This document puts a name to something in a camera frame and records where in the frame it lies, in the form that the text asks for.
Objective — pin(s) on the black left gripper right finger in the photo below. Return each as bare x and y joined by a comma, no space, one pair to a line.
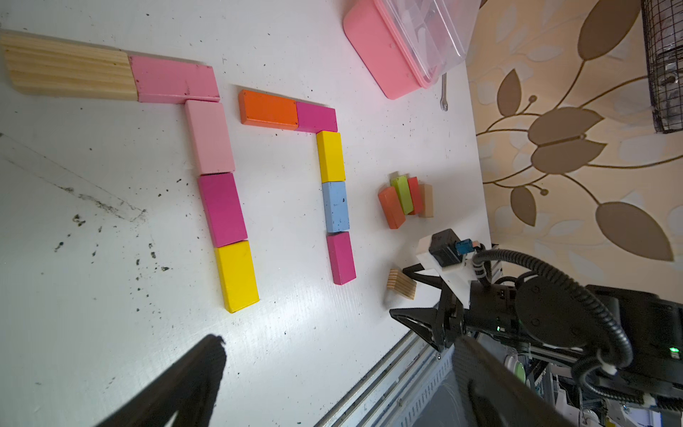
492,395

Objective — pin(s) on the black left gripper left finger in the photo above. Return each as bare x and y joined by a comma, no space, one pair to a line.
184,395

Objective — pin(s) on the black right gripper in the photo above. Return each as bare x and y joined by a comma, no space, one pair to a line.
491,311

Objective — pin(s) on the magenta slanted block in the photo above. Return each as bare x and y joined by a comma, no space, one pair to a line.
341,258

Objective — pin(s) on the thin yellow block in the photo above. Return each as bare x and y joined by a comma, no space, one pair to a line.
236,272

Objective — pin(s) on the blue block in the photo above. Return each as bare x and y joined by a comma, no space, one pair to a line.
336,206

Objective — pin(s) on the dark pink block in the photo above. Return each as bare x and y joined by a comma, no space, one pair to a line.
223,209

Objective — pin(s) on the orange block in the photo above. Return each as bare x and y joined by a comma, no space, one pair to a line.
266,110

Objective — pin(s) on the light pink block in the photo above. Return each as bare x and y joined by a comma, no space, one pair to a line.
210,136

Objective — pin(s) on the natural wood block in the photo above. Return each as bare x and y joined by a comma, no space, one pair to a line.
48,67

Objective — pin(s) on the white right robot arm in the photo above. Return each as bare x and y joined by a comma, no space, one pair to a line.
619,344

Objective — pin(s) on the green lidded white jar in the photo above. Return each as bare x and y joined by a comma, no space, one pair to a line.
516,366

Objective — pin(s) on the ridged wood block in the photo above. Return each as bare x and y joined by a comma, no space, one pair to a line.
398,282

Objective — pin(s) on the tan wood block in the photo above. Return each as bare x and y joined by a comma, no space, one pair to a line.
428,201

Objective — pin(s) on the orange-red block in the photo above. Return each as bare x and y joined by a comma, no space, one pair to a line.
392,208

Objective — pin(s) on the red block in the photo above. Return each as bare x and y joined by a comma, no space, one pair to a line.
416,196

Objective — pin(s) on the green block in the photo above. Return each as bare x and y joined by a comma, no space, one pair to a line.
401,186

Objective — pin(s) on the silver wrench on table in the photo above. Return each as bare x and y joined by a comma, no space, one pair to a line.
444,93

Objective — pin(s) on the pink plastic storage box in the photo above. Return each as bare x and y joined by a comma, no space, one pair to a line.
408,45

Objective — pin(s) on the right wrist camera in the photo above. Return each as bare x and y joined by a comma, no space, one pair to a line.
445,252

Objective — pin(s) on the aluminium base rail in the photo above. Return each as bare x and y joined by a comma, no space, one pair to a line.
411,385

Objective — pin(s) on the black wire basket right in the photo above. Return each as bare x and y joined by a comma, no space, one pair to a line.
662,25

